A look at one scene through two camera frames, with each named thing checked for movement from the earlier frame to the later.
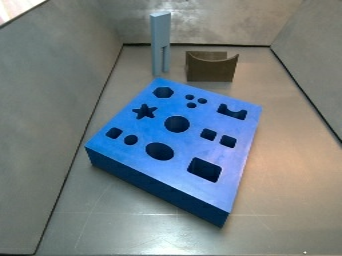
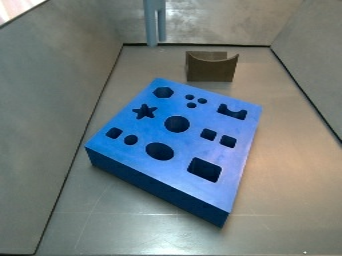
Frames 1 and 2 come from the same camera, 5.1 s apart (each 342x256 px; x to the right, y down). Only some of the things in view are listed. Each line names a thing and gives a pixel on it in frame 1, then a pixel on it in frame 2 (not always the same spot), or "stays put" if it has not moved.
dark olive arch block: x=210 y=66 stays put
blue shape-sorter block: x=178 y=144 stays put
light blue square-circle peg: x=161 y=40 -> x=155 y=7
